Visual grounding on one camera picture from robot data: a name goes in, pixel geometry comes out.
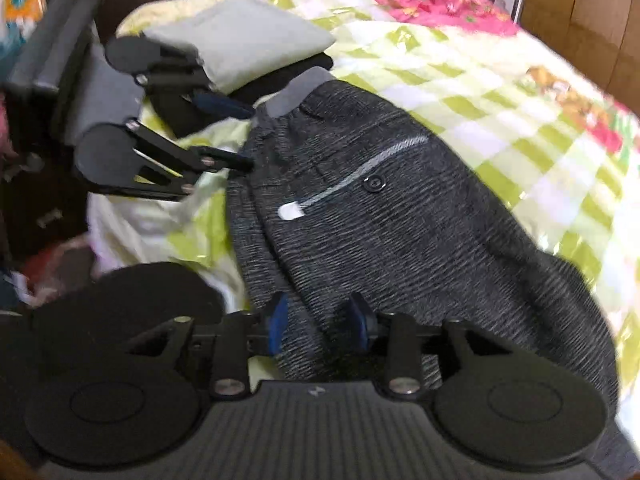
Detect folded black garment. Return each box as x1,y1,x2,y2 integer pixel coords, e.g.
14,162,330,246
148,53,333,139

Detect green checkered floral bedsheet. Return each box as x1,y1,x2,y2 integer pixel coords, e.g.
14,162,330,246
117,0,639,439

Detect brown wooden wardrobe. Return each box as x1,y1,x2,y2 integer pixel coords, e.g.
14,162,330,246
521,0,639,113

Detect dark grey knit pants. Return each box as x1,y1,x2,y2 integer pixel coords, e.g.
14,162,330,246
204,68,639,479

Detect folded light grey garment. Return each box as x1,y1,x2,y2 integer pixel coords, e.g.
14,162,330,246
143,0,335,94

